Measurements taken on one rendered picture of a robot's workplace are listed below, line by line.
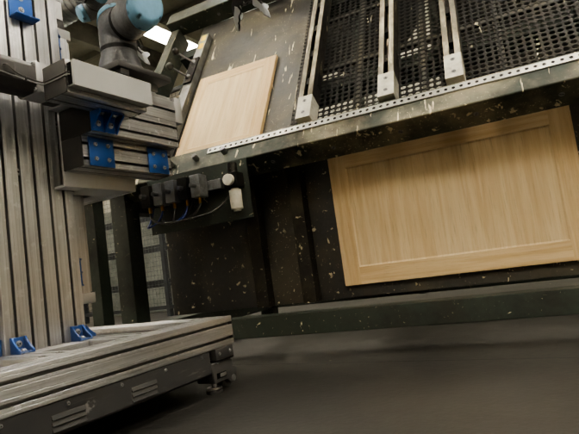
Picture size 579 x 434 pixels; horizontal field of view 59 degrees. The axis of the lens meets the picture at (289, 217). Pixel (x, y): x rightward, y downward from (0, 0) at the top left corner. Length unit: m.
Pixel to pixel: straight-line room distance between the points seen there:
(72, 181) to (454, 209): 1.33
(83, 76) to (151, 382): 0.81
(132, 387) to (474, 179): 1.36
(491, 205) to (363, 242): 0.50
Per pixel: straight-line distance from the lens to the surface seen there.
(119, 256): 2.43
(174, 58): 3.10
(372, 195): 2.07
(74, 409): 1.31
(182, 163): 2.23
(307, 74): 2.20
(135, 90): 1.55
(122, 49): 1.78
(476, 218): 1.99
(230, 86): 2.53
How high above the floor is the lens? 0.36
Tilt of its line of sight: 6 degrees up
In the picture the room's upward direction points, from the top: 8 degrees counter-clockwise
